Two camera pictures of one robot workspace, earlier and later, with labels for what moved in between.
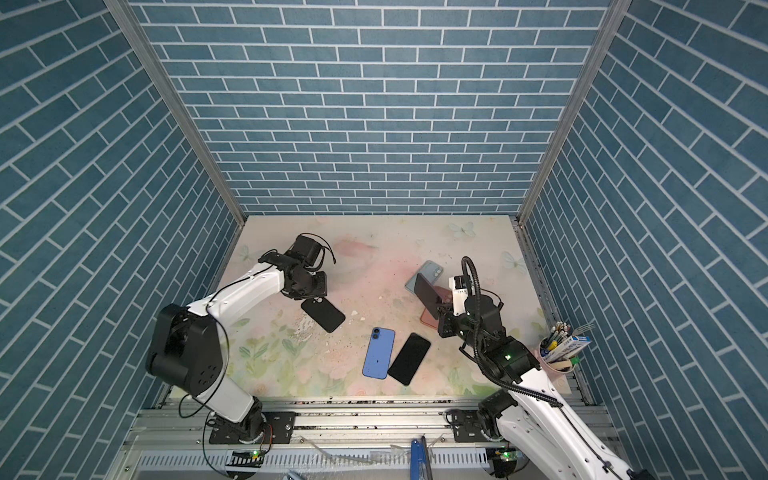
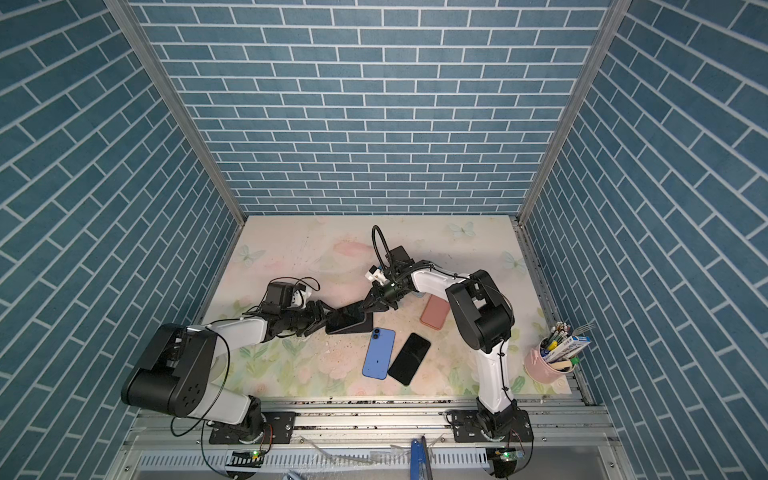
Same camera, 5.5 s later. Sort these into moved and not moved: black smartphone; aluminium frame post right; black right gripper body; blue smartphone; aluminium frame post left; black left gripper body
Moved: black left gripper body; black right gripper body
Not moved: blue smartphone; black smartphone; aluminium frame post right; aluminium frame post left
